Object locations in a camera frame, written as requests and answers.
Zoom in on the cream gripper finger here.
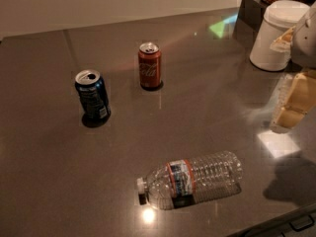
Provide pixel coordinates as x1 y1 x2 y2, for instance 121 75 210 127
270 70 316 130
270 27 295 52

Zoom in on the clear plastic water bottle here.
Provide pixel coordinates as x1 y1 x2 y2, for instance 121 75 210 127
136 151 243 210

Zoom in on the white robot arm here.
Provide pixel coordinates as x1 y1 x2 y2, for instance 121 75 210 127
270 2 316 133

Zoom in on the red coca-cola can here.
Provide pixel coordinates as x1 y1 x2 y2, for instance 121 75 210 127
138 42 161 90

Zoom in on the blue pepsi can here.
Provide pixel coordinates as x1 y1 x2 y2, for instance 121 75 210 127
75 69 111 119

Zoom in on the white cylindrical container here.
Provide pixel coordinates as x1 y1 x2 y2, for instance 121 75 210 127
250 0 309 72

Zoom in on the black drawer handle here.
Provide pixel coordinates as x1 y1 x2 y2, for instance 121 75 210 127
289 215 315 232

